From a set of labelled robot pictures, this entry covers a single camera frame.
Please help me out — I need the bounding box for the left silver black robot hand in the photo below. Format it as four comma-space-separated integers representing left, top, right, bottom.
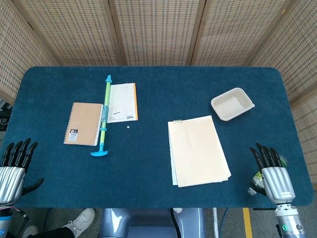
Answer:
0, 137, 45, 206

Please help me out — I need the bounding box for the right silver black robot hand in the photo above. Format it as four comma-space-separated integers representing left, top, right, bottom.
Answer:
249, 142, 297, 204

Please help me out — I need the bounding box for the large beige ring-bound notepad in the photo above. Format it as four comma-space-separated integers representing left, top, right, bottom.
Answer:
167, 115, 232, 188

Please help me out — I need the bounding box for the brown spiral notebook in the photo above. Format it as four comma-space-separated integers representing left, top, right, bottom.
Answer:
63, 102, 104, 146

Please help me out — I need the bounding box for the small clear plastic bottle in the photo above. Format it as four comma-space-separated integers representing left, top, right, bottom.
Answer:
248, 153, 289, 196

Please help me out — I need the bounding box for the white sneaker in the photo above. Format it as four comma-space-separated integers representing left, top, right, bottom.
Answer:
22, 225, 39, 238
61, 208, 96, 238

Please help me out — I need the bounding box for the black equipment behind screen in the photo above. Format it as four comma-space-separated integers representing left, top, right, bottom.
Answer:
0, 99, 13, 132

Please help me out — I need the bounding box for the black trouser leg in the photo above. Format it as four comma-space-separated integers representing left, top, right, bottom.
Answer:
32, 225, 75, 238

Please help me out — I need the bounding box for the metal table leg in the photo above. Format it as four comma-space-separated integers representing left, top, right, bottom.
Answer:
212, 207, 220, 238

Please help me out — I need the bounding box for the beige plastic food container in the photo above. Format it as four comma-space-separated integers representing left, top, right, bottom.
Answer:
210, 87, 256, 121

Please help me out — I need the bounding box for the grey blue robot torso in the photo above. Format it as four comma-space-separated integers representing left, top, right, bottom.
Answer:
99, 207, 206, 238

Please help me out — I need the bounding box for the dark blue felt table cloth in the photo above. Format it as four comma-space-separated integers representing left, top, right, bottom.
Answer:
0, 65, 315, 209

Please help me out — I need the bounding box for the green blue water pump toy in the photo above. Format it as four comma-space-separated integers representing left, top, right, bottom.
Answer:
90, 74, 114, 158

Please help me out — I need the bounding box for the white booklet orange spine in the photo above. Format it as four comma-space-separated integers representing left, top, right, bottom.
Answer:
106, 82, 139, 124

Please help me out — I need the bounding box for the woven bamboo folding screen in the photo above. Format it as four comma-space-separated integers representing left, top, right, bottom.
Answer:
0, 0, 317, 184

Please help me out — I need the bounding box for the black torso cable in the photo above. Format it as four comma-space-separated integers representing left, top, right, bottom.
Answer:
170, 208, 183, 238

